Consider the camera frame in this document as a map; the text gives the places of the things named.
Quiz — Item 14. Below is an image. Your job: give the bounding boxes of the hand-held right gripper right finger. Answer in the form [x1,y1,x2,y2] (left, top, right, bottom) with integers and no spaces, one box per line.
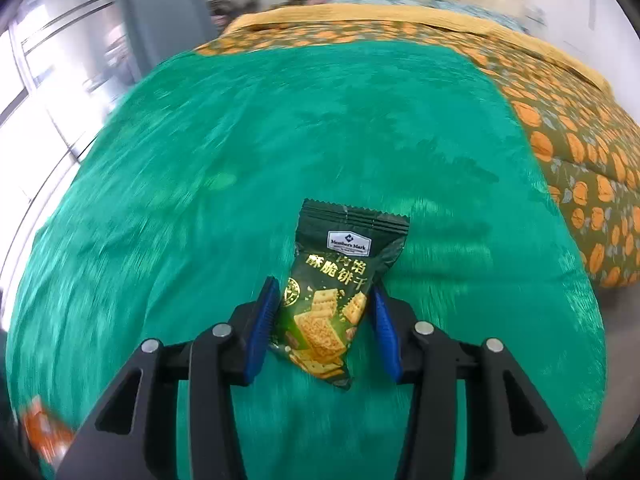
[369,282,586,480]

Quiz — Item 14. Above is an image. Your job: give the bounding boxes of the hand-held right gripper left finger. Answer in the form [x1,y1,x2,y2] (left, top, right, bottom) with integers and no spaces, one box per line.
[55,276,282,480]

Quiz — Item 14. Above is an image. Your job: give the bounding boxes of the dark green cracker packet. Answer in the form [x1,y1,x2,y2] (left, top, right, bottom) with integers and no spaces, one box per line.
[267,198,411,391]

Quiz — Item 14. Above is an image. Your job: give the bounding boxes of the green patterned cloth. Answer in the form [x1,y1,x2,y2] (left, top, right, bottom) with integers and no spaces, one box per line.
[5,40,608,480]

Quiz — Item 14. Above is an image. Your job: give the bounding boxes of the orange snack wrapper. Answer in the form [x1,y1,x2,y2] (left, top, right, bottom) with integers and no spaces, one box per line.
[17,396,76,478]

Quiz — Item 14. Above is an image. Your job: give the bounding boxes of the bed with orange floral quilt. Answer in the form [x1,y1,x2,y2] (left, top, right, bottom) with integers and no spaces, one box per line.
[195,4,640,291]

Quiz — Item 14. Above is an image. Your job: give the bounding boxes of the grey blue curtain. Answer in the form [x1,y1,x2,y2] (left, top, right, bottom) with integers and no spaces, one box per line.
[115,0,221,82]

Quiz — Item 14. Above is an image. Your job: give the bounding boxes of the black framed glass door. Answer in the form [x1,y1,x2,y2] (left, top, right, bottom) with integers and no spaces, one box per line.
[0,0,137,171]

